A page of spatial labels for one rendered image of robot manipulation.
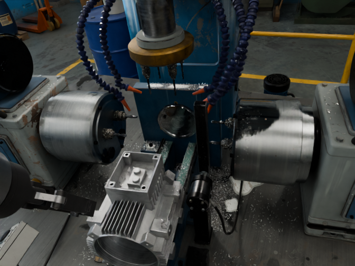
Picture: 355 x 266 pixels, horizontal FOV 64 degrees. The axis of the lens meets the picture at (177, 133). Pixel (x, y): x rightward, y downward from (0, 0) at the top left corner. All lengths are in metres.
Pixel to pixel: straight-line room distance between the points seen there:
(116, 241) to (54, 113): 0.45
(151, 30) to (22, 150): 0.60
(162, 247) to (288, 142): 0.40
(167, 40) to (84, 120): 0.36
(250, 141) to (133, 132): 0.72
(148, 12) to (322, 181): 0.60
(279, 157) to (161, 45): 0.41
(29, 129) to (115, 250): 0.48
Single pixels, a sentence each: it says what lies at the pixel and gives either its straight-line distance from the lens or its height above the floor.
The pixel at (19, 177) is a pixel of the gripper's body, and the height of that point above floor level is 1.37.
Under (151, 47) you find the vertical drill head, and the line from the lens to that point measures 0.75.
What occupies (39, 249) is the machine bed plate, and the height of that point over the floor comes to 0.80.
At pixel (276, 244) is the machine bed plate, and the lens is 0.96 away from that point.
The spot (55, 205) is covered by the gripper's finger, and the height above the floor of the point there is 1.31.
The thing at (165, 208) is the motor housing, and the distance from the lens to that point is 0.69.
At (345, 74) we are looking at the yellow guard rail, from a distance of 3.14.
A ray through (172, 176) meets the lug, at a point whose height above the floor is 1.08.
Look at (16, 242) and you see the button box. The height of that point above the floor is 1.07.
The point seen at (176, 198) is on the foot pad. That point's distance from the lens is 0.71.
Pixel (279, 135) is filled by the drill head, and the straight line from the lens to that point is 0.77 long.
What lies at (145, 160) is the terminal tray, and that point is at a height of 1.12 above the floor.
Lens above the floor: 1.62
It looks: 39 degrees down
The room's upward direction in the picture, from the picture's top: 8 degrees counter-clockwise
